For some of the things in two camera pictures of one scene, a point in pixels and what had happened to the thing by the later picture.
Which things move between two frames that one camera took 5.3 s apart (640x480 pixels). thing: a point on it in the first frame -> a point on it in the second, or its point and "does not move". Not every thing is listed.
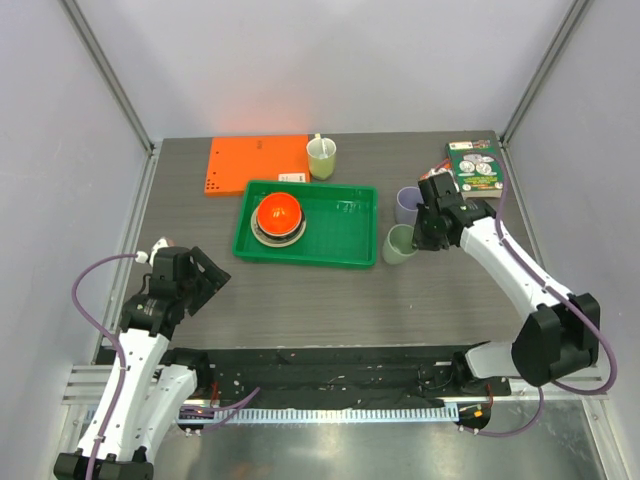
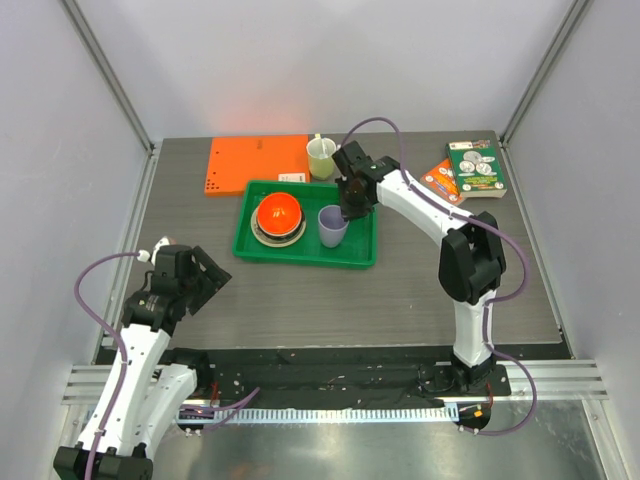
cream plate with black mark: (277, 242) does not move
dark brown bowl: (280, 238) does not move
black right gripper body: (425, 226) -> (355, 189)
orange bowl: (279, 214) does not move
